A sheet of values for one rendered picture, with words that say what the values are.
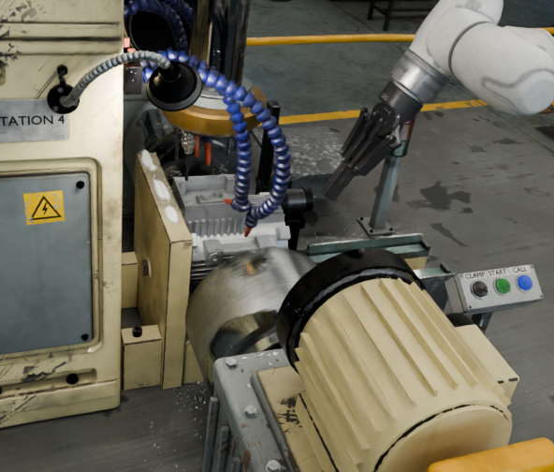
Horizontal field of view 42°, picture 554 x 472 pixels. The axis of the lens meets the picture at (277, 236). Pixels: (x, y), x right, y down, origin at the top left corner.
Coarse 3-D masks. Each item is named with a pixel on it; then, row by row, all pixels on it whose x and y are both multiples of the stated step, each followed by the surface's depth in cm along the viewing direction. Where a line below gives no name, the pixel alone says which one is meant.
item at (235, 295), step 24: (240, 264) 112; (264, 264) 111; (288, 264) 112; (312, 264) 117; (216, 288) 111; (240, 288) 108; (264, 288) 107; (288, 288) 107; (192, 312) 114; (216, 312) 108; (240, 312) 105; (264, 312) 103; (192, 336) 114; (216, 336) 106; (240, 336) 102; (264, 336) 102
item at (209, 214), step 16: (192, 176) 134; (208, 176) 135; (224, 176) 136; (176, 192) 132; (192, 192) 135; (208, 192) 136; (224, 192) 137; (192, 208) 126; (208, 208) 127; (224, 208) 129; (192, 224) 128; (208, 224) 129; (224, 224) 130; (240, 224) 132
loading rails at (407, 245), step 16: (352, 240) 162; (368, 240) 163; (384, 240) 164; (400, 240) 165; (416, 240) 167; (320, 256) 158; (400, 256) 163; (416, 256) 165; (416, 272) 158; (432, 272) 158; (448, 272) 158; (432, 288) 156
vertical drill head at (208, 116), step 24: (216, 0) 107; (240, 0) 108; (192, 24) 112; (216, 24) 109; (240, 24) 111; (192, 48) 114; (216, 48) 111; (240, 48) 113; (240, 72) 116; (216, 96) 114; (264, 96) 122; (168, 120) 117; (192, 120) 114; (216, 120) 113; (192, 144) 119
